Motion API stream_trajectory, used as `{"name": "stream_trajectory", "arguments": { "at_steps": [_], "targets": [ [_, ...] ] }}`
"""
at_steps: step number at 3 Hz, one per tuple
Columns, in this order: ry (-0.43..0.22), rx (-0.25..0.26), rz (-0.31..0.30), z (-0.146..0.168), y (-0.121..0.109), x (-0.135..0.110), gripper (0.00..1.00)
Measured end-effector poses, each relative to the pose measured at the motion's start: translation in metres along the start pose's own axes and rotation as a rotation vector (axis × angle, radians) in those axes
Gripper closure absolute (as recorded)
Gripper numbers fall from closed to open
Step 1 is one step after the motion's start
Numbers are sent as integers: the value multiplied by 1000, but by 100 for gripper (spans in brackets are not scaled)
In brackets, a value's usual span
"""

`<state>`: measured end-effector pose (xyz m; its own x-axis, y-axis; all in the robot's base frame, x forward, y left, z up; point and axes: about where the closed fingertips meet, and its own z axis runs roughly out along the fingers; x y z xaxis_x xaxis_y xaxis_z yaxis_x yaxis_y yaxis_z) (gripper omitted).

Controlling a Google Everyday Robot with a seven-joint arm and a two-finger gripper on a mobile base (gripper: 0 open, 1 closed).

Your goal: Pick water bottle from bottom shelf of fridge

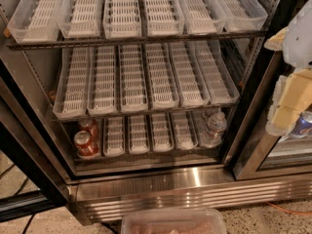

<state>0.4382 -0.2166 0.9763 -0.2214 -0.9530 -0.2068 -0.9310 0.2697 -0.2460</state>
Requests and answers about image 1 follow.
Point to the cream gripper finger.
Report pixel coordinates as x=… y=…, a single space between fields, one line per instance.
x=275 y=42
x=292 y=95

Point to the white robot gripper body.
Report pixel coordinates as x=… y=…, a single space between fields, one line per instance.
x=299 y=44

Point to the clear plastic water bottle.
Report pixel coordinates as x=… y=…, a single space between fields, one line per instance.
x=214 y=130

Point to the top shelf tray six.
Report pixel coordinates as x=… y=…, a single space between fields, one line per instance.
x=243 y=15

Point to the shelf tray six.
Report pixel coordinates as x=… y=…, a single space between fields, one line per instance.
x=243 y=15
x=215 y=73

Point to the glass fridge door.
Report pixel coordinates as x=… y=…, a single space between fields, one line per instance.
x=263 y=155

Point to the middle shelf tray six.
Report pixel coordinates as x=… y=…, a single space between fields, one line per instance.
x=215 y=73

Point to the top shelf tray five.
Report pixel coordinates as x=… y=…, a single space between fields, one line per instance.
x=202 y=16

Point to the shelf tray five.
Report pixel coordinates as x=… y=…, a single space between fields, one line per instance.
x=189 y=83
x=185 y=137
x=202 y=16

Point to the middle shelf tray five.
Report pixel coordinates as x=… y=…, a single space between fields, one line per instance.
x=189 y=83

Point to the bottom shelf tray five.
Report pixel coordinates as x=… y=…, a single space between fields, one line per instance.
x=185 y=137

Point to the top shelf tray four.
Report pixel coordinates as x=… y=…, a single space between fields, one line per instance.
x=163 y=17

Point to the shelf tray four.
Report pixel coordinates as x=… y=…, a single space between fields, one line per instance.
x=162 y=136
x=162 y=81
x=163 y=17

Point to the middle shelf tray four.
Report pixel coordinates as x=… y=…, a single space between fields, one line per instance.
x=162 y=81

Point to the bottom shelf tray four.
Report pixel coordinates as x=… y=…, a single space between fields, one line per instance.
x=162 y=136

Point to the middle shelf tray three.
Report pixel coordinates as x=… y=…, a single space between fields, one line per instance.
x=133 y=94

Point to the shelf tray three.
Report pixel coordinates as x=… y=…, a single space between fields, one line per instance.
x=138 y=135
x=121 y=19
x=133 y=94

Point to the top shelf tray three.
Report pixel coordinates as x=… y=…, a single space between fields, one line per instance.
x=121 y=19

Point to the bottom shelf tray three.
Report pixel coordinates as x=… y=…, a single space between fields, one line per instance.
x=138 y=135

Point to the stainless steel fridge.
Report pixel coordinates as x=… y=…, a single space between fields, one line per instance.
x=104 y=189

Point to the middle shelf tray two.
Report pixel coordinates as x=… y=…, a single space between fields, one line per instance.
x=102 y=91

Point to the shelf tray two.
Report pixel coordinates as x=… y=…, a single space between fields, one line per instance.
x=102 y=91
x=80 y=18
x=114 y=140

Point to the bottom shelf tray two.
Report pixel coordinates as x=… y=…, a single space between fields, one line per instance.
x=114 y=140

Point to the top shelf tray two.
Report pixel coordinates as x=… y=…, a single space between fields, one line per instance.
x=80 y=18

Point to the middle shelf tray one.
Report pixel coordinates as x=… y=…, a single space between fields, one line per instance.
x=73 y=82

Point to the shelf tray one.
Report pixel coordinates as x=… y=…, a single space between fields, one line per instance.
x=35 y=21
x=73 y=82

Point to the top shelf tray one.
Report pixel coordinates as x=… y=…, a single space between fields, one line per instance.
x=35 y=21

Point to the blue soda can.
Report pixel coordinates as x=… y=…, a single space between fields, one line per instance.
x=303 y=125

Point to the clear plastic food container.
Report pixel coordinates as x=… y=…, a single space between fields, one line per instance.
x=174 y=221

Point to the rear red soda can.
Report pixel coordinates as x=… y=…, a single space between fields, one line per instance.
x=90 y=125

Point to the red soda can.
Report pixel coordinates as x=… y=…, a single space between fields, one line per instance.
x=87 y=147
x=90 y=125

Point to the front red soda can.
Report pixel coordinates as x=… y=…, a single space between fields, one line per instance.
x=87 y=147

